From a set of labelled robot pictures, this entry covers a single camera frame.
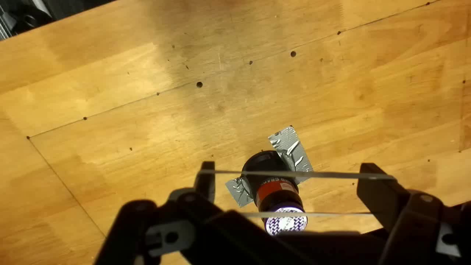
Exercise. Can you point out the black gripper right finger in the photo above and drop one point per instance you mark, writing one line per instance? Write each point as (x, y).
(420, 228)

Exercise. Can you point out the dark equipment beyond table edge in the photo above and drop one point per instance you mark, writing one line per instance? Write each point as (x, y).
(19, 16)

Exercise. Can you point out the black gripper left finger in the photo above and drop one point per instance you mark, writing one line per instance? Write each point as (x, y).
(144, 233)

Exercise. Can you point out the grey duct tape strip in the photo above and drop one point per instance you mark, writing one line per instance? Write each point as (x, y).
(288, 153)

